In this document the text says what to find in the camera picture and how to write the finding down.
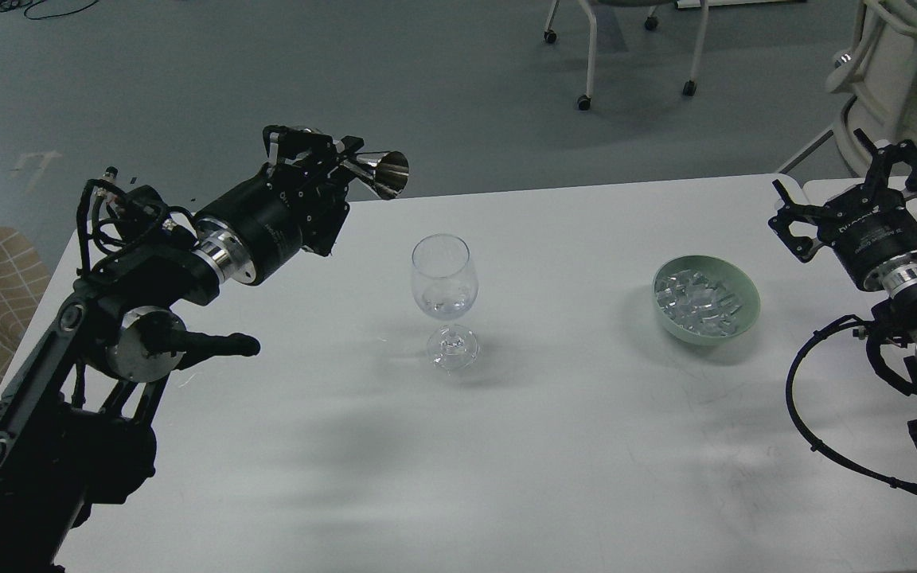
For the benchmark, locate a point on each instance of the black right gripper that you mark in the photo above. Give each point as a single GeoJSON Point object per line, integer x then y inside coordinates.
{"type": "Point", "coordinates": [876, 239]}

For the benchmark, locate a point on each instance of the white rolling chair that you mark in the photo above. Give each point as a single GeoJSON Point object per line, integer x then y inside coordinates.
{"type": "Point", "coordinates": [606, 35]}

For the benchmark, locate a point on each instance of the white office chair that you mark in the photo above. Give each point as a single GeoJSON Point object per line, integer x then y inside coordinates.
{"type": "Point", "coordinates": [879, 73]}

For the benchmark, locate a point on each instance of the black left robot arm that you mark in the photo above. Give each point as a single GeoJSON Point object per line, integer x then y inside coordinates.
{"type": "Point", "coordinates": [76, 419]}

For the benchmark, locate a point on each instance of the pile of ice cubes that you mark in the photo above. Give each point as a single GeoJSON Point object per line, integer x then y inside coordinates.
{"type": "Point", "coordinates": [698, 303]}

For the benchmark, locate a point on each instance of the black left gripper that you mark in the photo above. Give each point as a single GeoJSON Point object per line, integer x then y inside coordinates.
{"type": "Point", "coordinates": [296, 202]}

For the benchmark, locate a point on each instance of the steel double jigger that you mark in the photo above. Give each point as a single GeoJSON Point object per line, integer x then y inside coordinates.
{"type": "Point", "coordinates": [385, 173]}

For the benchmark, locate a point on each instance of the clear wine glass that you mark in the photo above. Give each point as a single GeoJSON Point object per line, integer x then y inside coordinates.
{"type": "Point", "coordinates": [444, 286]}

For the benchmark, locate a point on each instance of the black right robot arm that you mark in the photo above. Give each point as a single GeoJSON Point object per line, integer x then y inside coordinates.
{"type": "Point", "coordinates": [890, 336]}

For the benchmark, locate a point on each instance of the green bowl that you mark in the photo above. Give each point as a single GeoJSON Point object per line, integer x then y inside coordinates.
{"type": "Point", "coordinates": [718, 269]}

